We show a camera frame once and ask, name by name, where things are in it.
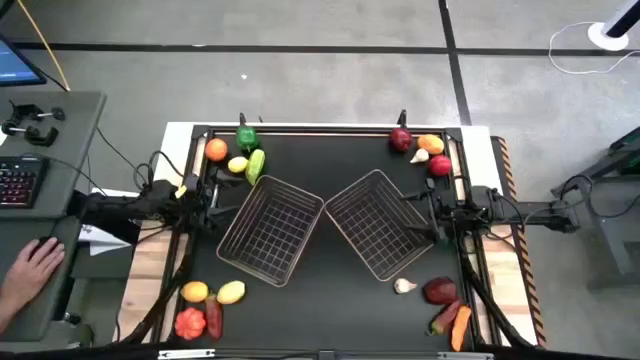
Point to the black screw clamp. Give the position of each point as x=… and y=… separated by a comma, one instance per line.
x=35, y=135
x=30, y=111

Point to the small yellow lemon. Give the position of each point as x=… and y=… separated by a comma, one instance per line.
x=238, y=164

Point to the bright red apple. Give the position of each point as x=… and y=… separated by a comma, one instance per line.
x=440, y=165

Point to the orange peach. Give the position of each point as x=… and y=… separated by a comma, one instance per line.
x=216, y=149

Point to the computer monitor blue screen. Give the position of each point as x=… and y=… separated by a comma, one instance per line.
x=17, y=62

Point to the grey desk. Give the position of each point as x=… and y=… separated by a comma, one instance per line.
x=75, y=130

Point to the black clamp mount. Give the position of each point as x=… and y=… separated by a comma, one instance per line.
x=401, y=119
x=242, y=120

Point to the dark red apple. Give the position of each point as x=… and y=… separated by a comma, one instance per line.
x=401, y=139

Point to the dark pole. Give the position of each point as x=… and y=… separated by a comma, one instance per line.
x=625, y=20

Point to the red chili pepper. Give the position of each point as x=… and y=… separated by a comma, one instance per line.
x=214, y=317

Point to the red ribbed tomato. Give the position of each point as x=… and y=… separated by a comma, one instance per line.
x=190, y=323

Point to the person's hand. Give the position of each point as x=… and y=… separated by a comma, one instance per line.
x=32, y=270

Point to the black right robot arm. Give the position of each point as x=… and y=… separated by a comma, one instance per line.
x=525, y=212

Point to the black backlit keyboard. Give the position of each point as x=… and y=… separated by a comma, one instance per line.
x=20, y=181

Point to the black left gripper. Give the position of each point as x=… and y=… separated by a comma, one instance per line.
x=202, y=200

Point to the orange carrot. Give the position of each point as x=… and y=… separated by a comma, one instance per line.
x=460, y=328

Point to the white round pole base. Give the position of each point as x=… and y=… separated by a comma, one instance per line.
x=602, y=40

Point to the green bell pepper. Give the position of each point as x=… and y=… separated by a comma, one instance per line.
x=247, y=139

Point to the white paper sheet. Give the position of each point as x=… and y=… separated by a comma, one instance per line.
x=102, y=241

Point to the large yellow lemon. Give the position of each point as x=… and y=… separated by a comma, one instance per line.
x=231, y=292

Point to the dark red onion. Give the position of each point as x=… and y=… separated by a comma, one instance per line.
x=440, y=291

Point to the yellow orange citrus fruit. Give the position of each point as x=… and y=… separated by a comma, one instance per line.
x=194, y=291

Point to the person's forearm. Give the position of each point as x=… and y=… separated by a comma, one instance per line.
x=5, y=312

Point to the black orange hazard tape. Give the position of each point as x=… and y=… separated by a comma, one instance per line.
x=522, y=250

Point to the white garlic bulb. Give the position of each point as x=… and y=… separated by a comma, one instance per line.
x=420, y=156
x=403, y=286

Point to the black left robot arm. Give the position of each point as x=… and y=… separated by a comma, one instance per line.
x=150, y=200

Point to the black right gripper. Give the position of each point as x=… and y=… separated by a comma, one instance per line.
x=452, y=212

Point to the black computer mouse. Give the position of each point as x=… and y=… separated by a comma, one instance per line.
x=50, y=242

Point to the grey equipment stand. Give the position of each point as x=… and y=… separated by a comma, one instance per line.
x=615, y=235

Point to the orange yellow mango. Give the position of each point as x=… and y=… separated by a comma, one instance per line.
x=431, y=144

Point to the red pepper with green end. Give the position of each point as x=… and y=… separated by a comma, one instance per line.
x=445, y=317

